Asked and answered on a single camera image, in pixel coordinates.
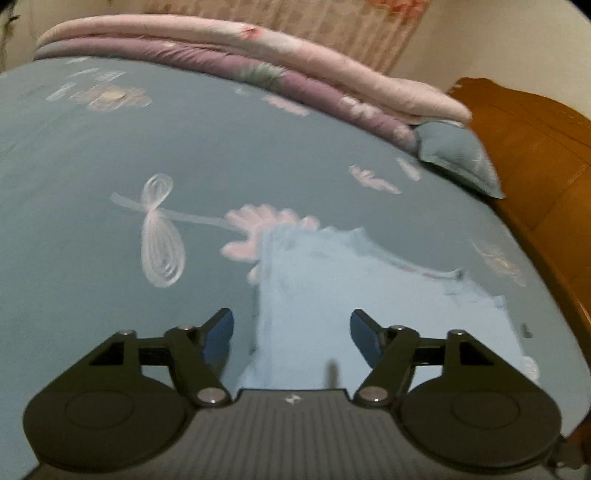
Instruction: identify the pink floral quilt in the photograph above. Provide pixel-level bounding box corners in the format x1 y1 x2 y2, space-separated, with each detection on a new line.
34 14 472 125

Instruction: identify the purple floral quilt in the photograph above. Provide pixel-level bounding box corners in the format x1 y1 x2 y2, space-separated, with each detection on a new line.
32 37 426 153

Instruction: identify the light blue printed t-shirt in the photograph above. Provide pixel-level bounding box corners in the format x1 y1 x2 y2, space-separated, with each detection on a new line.
235 224 541 393

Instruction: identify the patterned pink curtain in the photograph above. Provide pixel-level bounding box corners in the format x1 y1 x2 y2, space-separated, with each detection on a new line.
141 0 430 75

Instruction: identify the blue floral pillow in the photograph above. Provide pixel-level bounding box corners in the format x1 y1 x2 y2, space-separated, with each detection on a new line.
413 121 506 200

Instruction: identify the wooden headboard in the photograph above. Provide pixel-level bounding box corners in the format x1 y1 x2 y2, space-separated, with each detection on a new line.
448 78 591 439

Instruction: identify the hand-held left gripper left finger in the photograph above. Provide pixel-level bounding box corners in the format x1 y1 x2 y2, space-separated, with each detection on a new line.
46 308 235 408

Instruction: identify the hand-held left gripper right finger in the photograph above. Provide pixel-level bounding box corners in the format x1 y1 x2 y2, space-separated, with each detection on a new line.
350 309 539 407

